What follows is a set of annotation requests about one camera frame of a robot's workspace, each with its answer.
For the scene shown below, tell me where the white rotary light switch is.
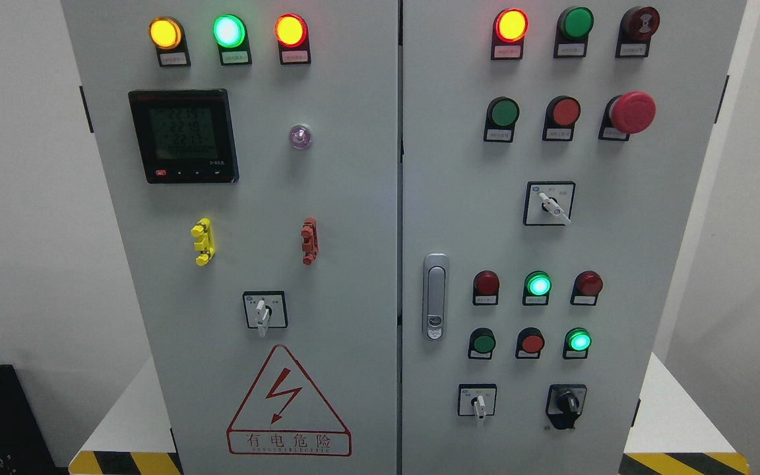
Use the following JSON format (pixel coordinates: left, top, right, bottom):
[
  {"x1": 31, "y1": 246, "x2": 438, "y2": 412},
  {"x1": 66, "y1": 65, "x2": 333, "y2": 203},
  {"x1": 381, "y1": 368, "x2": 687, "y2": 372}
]
[{"x1": 242, "y1": 290, "x2": 288, "y2": 338}]

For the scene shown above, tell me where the yellow indicator light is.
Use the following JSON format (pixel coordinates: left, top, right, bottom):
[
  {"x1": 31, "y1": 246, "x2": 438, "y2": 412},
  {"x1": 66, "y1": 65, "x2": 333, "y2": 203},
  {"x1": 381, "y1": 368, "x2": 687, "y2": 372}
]
[{"x1": 148, "y1": 17, "x2": 190, "y2": 67}]

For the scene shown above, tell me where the red terminal connector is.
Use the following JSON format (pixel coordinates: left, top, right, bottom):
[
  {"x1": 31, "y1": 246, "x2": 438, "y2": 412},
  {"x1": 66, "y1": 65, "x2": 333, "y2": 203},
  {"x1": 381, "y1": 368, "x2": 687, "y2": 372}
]
[{"x1": 300, "y1": 217, "x2": 319, "y2": 266}]

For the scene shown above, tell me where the dark red indicator left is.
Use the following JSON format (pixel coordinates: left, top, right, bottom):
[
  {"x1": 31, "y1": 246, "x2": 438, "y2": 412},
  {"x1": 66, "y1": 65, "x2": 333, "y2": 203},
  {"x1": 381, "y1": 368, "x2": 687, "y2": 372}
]
[{"x1": 472, "y1": 270, "x2": 500, "y2": 306}]

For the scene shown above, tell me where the dark red indicator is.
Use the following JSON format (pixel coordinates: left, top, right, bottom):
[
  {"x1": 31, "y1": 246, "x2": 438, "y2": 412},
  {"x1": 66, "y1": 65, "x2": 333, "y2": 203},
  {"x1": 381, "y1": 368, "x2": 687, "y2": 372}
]
[
  {"x1": 571, "y1": 270, "x2": 604, "y2": 306},
  {"x1": 472, "y1": 270, "x2": 500, "y2": 306}
]

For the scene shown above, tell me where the clear white indicator lamp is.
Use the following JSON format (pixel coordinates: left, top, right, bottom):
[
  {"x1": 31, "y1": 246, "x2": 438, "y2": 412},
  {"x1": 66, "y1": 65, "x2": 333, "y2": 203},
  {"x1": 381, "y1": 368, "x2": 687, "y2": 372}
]
[{"x1": 289, "y1": 123, "x2": 313, "y2": 150}]

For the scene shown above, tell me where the green push button lower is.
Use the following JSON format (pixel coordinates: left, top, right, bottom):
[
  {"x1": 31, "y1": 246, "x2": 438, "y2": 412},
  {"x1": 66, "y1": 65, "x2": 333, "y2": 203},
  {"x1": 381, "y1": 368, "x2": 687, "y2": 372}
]
[{"x1": 468, "y1": 327, "x2": 497, "y2": 359}]

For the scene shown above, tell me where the grey left cabinet door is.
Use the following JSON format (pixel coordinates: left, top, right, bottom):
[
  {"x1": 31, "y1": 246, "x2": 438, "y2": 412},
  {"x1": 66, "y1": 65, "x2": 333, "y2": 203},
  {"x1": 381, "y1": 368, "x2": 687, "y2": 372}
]
[{"x1": 61, "y1": 1, "x2": 398, "y2": 474}]

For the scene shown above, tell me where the grey cabinet door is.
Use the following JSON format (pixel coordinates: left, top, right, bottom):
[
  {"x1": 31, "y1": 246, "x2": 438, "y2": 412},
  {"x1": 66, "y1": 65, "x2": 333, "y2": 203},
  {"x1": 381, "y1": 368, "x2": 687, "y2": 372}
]
[
  {"x1": 401, "y1": 1, "x2": 747, "y2": 474},
  {"x1": 61, "y1": 1, "x2": 398, "y2": 474}
]

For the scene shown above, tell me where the lit green indicator middle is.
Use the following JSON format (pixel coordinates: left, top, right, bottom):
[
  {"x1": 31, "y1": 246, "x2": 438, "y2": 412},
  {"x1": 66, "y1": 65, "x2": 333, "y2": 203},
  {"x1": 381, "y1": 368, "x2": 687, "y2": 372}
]
[{"x1": 522, "y1": 270, "x2": 552, "y2": 305}]

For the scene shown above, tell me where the green push button upper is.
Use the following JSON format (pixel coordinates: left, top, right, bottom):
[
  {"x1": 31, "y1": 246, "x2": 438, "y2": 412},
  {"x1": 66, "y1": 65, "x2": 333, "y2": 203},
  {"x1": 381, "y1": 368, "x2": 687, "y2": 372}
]
[{"x1": 483, "y1": 96, "x2": 520, "y2": 143}]

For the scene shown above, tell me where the yellow terminal connector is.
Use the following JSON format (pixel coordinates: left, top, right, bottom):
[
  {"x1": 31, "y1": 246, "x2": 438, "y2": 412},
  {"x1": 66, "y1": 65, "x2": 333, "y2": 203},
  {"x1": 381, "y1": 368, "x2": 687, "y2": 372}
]
[{"x1": 190, "y1": 217, "x2": 215, "y2": 267}]

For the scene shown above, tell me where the red push button lower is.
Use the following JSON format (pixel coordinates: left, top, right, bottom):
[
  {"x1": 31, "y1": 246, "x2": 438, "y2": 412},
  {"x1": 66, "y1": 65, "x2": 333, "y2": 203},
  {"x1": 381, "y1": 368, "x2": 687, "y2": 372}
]
[{"x1": 515, "y1": 327, "x2": 546, "y2": 359}]

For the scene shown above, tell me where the red push button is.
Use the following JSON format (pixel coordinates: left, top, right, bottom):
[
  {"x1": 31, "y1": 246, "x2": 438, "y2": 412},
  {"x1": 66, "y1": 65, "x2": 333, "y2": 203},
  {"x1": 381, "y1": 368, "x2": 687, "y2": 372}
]
[
  {"x1": 515, "y1": 327, "x2": 546, "y2": 359},
  {"x1": 541, "y1": 94, "x2": 581, "y2": 142}
]

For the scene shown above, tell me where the grey right cabinet door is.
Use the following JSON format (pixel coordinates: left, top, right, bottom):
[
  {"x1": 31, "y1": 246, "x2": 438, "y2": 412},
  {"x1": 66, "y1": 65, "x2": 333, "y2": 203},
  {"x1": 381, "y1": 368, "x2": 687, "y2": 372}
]
[{"x1": 401, "y1": 1, "x2": 747, "y2": 474}]

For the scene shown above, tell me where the red electric hazard sticker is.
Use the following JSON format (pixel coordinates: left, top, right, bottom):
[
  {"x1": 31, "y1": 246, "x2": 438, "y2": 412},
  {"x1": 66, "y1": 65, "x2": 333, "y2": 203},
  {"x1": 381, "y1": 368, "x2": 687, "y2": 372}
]
[{"x1": 226, "y1": 344, "x2": 351, "y2": 457}]

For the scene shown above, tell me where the dark red indicator right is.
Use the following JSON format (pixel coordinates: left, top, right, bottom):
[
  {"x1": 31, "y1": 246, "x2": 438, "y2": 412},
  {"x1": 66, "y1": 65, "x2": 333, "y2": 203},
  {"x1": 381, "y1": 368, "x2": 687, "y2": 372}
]
[{"x1": 571, "y1": 270, "x2": 604, "y2": 306}]

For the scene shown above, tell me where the black digital power meter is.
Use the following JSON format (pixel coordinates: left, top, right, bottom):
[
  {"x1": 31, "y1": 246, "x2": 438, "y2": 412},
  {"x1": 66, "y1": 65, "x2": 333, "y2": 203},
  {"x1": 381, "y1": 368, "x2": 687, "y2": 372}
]
[{"x1": 129, "y1": 89, "x2": 240, "y2": 184}]

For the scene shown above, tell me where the red push button upper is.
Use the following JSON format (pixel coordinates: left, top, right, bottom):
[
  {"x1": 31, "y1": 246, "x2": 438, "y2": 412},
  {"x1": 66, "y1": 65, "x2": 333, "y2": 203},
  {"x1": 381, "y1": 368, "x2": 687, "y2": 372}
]
[{"x1": 541, "y1": 94, "x2": 581, "y2": 142}]

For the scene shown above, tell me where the lit green push button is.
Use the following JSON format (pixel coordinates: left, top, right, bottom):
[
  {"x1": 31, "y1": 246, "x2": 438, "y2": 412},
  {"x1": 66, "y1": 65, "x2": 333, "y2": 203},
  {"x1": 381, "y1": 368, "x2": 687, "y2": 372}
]
[{"x1": 562, "y1": 327, "x2": 593, "y2": 359}]

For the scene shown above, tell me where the red indicator light top left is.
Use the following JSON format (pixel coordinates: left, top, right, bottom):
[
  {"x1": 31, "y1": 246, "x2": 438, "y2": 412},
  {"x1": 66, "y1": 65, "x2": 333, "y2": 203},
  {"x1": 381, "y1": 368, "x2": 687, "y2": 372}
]
[{"x1": 274, "y1": 13, "x2": 311, "y2": 65}]

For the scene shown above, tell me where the red lit indicator right door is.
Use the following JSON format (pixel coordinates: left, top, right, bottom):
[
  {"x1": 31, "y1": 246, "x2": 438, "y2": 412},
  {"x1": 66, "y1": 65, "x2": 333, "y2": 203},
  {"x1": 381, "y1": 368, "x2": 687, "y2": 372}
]
[{"x1": 490, "y1": 8, "x2": 528, "y2": 61}]

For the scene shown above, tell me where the green indicator light top left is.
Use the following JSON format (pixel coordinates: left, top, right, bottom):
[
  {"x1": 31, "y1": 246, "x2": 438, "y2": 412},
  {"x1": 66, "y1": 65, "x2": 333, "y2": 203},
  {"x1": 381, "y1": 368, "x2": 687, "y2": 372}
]
[{"x1": 213, "y1": 13, "x2": 251, "y2": 66}]

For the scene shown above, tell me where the red emergency stop button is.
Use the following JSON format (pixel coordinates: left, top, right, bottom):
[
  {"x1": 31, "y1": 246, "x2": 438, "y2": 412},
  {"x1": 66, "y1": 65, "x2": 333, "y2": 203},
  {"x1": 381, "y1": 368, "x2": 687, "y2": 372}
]
[{"x1": 599, "y1": 90, "x2": 656, "y2": 142}]

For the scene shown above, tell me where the green indicator top right door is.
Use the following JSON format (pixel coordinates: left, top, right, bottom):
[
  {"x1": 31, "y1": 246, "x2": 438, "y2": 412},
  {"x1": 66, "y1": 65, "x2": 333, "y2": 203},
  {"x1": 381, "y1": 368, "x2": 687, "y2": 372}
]
[{"x1": 553, "y1": 6, "x2": 594, "y2": 58}]

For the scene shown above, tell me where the dark red buzzer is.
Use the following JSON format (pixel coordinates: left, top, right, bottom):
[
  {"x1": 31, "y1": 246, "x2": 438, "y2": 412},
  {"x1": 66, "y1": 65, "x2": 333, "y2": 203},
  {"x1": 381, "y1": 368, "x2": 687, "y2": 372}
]
[{"x1": 616, "y1": 6, "x2": 660, "y2": 58}]

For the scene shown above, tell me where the white platform with hazard stripes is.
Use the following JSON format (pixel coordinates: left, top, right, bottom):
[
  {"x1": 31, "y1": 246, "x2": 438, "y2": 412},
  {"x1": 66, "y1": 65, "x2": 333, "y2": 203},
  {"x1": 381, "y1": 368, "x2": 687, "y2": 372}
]
[{"x1": 69, "y1": 356, "x2": 750, "y2": 474}]

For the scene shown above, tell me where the silver door handle lock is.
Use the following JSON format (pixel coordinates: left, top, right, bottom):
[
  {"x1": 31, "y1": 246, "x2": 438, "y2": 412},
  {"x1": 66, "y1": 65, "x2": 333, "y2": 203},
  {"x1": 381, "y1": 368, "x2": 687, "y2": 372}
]
[{"x1": 422, "y1": 253, "x2": 449, "y2": 342}]

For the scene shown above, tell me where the white selector switch upper right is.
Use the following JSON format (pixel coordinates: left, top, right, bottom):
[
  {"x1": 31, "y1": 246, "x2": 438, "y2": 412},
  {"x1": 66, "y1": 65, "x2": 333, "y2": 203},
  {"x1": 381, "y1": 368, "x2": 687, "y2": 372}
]
[{"x1": 524, "y1": 181, "x2": 576, "y2": 226}]

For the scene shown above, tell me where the white selector switch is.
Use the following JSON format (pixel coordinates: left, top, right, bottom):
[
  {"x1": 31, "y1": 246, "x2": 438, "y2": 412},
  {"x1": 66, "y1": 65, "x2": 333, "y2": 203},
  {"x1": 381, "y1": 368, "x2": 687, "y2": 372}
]
[
  {"x1": 457, "y1": 384, "x2": 497, "y2": 419},
  {"x1": 524, "y1": 181, "x2": 576, "y2": 226}
]

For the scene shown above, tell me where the white selector switch lower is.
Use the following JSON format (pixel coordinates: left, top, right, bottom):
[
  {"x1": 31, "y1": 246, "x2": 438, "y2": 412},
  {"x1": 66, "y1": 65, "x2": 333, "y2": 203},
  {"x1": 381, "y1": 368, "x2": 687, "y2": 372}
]
[{"x1": 457, "y1": 384, "x2": 497, "y2": 419}]

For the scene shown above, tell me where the black selector switch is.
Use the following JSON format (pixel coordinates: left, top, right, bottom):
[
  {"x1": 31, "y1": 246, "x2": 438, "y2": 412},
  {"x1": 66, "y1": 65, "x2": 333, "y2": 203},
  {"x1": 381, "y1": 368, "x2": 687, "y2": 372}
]
[{"x1": 545, "y1": 384, "x2": 588, "y2": 430}]

